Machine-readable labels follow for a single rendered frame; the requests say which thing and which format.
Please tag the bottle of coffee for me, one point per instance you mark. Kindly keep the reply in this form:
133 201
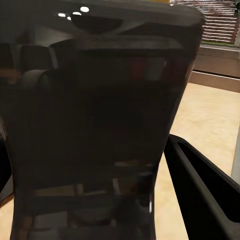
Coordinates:
89 92

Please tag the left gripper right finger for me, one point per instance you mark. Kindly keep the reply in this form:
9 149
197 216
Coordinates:
208 198

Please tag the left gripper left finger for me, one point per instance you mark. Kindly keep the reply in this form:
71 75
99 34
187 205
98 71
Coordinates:
5 168

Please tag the countertop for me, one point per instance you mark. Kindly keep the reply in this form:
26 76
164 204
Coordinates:
209 119

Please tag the fixed window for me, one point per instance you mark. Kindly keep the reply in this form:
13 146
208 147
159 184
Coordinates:
218 60

